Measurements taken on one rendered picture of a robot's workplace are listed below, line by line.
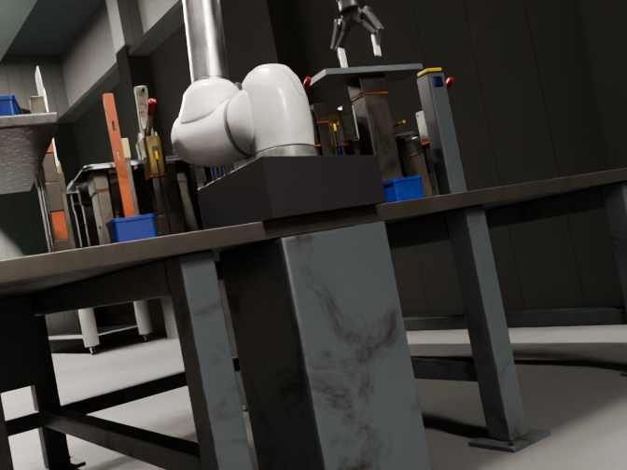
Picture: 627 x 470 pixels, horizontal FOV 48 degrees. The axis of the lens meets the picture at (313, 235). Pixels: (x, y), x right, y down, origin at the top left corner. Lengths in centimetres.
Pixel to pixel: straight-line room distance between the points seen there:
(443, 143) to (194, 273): 122
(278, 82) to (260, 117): 9
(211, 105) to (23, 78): 917
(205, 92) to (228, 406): 79
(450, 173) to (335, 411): 111
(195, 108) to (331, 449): 89
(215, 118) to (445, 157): 93
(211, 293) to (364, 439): 48
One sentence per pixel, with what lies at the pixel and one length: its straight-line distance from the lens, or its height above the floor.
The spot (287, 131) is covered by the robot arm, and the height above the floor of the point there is 90.
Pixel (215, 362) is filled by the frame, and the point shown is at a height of 43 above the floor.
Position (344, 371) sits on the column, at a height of 34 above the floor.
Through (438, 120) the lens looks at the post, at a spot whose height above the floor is 98.
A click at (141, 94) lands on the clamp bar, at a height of 119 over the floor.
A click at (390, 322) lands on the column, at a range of 167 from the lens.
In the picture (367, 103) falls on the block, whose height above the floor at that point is 106.
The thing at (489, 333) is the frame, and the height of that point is 31.
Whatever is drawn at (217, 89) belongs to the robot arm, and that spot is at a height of 107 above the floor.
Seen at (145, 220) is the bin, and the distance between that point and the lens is 183.
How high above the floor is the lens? 61
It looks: 2 degrees up
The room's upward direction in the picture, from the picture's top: 11 degrees counter-clockwise
